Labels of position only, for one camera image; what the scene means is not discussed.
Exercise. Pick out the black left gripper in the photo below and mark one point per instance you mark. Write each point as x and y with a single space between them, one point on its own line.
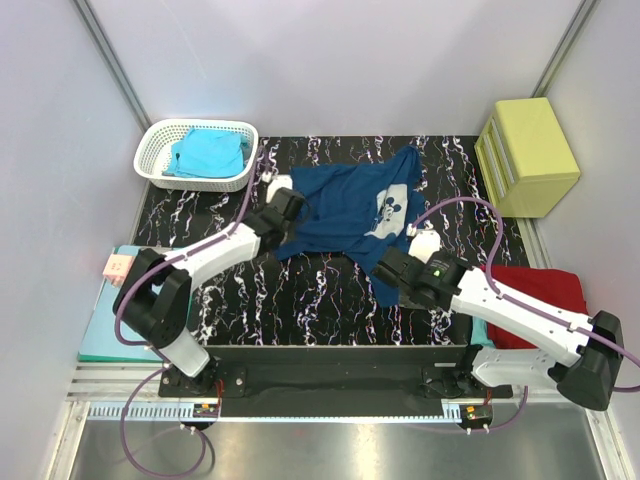
292 208

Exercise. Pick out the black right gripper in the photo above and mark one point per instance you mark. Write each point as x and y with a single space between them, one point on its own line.
403 298

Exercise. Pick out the dark blue t-shirt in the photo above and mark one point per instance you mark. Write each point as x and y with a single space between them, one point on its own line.
359 211

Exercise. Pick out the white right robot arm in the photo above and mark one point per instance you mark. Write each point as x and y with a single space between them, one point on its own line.
577 354

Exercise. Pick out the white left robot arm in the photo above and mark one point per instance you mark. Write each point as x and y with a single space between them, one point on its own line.
155 298

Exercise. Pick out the teal folded cloth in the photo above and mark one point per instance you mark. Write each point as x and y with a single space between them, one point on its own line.
479 334

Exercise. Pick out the white plastic basket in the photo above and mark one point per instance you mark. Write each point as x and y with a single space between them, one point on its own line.
154 153

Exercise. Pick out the light blue t-shirt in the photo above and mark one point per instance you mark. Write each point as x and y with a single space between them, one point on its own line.
207 153

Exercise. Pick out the yellow-green drawer box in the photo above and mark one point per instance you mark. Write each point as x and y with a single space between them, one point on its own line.
525 159

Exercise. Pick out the pink small box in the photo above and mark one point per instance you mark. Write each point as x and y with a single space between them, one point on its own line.
117 268

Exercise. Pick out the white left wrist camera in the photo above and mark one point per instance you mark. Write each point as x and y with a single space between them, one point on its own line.
275 182

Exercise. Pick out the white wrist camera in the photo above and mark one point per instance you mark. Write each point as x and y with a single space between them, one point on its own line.
275 182
423 243

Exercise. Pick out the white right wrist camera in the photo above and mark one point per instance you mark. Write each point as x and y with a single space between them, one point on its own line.
423 243

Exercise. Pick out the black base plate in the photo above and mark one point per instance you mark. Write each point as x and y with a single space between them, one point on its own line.
332 383

